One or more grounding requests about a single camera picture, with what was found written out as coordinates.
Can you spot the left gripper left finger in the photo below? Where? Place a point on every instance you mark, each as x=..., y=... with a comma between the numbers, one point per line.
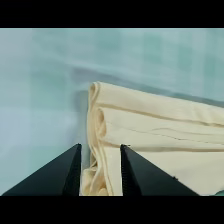
x=53, y=178

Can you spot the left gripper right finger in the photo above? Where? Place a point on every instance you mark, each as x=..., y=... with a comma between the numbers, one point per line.
x=146, y=178

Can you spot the cream shirt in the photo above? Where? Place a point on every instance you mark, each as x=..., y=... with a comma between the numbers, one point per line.
x=160, y=133

